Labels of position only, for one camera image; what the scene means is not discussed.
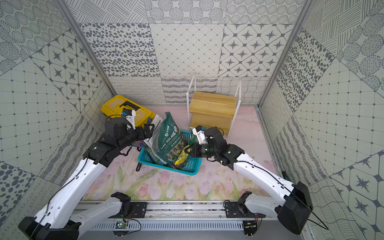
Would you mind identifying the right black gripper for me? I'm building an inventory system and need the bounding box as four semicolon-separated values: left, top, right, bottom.
184;142;218;158

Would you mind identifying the small yellow seed packet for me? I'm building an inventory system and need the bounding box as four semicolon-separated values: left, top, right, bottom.
174;150;190;169

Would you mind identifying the white fertilizer bag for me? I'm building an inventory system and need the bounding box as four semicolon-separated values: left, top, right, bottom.
144;115;163;152

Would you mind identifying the teal plastic basket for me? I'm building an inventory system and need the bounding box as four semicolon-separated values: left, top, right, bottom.
138;113;201;176

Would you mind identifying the dark green fertilizer bag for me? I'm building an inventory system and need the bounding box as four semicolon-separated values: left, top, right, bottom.
150;112;188;169

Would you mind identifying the colourful green fertilizer bag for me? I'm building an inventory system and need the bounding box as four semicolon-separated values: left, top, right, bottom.
188;132;199;146

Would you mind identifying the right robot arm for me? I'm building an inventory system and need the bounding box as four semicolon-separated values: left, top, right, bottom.
184;126;315;237

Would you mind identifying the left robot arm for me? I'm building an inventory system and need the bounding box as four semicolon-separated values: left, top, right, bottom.
18;118;155;240

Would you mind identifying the wooden white-framed shelf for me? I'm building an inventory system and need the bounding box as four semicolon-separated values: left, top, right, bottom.
186;73;242;136

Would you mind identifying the yellow black toolbox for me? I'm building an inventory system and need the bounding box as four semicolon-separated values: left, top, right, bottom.
101;95;156;127

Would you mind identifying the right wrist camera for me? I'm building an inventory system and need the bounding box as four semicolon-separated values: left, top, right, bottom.
192;126;208;145

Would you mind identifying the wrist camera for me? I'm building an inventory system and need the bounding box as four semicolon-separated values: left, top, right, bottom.
192;126;208;145
122;109;136;130

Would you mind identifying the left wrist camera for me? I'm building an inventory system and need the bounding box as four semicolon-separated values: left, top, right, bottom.
122;109;136;130

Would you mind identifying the white slotted cable duct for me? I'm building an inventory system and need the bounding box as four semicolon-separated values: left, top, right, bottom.
91;220;244;232

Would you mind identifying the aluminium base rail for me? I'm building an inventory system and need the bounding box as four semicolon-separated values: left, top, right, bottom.
74;200;304;221

